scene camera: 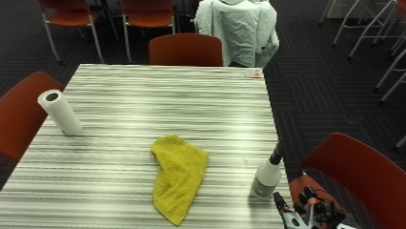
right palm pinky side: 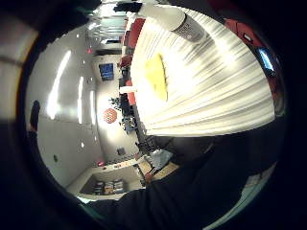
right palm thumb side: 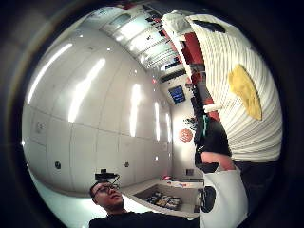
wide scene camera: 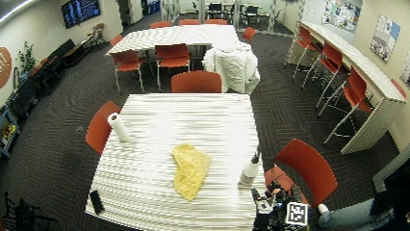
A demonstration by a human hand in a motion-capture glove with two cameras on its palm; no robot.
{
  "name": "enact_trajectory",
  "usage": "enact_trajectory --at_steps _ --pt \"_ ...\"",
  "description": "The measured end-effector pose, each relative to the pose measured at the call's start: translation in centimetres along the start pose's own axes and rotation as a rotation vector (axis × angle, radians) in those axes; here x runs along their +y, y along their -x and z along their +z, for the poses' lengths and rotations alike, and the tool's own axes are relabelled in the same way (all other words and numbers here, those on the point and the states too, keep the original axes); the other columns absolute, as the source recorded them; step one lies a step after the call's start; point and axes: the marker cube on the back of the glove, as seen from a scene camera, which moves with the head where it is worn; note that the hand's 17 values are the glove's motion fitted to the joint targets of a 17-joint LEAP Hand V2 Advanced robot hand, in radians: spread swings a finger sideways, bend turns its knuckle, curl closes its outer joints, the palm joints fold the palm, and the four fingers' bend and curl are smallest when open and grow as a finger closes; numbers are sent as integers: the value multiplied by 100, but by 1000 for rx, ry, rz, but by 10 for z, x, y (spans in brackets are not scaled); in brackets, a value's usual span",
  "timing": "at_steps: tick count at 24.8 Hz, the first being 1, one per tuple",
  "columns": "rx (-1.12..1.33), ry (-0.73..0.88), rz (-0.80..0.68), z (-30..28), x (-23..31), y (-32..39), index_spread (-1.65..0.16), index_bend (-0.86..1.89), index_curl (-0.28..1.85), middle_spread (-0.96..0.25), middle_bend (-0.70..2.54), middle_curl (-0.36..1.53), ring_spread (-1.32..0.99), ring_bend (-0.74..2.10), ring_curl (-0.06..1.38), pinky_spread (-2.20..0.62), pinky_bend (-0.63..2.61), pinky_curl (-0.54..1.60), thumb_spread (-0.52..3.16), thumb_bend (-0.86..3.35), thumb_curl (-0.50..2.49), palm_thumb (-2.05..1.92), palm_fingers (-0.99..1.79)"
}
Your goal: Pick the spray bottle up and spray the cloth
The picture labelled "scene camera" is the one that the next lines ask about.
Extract yellow towel cloth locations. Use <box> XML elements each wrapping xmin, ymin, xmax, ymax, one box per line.
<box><xmin>149</xmin><ymin>134</ymin><xmax>209</xmax><ymax>227</ymax></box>

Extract red chair white legs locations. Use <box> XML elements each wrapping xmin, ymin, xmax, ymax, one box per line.
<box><xmin>37</xmin><ymin>0</ymin><xmax>106</xmax><ymax>65</ymax></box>
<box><xmin>120</xmin><ymin>0</ymin><xmax>177</xmax><ymax>64</ymax></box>

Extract white paper towel roll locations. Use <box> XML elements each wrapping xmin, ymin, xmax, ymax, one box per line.
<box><xmin>37</xmin><ymin>89</ymin><xmax>84</xmax><ymax>137</ymax></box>

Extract small white orange card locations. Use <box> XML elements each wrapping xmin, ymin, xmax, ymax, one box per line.
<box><xmin>243</xmin><ymin>67</ymin><xmax>265</xmax><ymax>79</ymax></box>

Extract white spray bottle black nozzle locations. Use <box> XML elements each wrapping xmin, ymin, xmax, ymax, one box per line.
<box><xmin>250</xmin><ymin>138</ymin><xmax>285</xmax><ymax>199</ymax></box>

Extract white metal chair frame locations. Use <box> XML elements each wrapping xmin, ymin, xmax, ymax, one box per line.
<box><xmin>318</xmin><ymin>0</ymin><xmax>406</xmax><ymax>61</ymax></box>
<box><xmin>372</xmin><ymin>47</ymin><xmax>406</xmax><ymax>106</ymax></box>
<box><xmin>392</xmin><ymin>135</ymin><xmax>406</xmax><ymax>153</ymax></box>

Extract white jacket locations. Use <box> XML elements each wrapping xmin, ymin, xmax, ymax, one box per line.
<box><xmin>194</xmin><ymin>0</ymin><xmax>281</xmax><ymax>69</ymax></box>

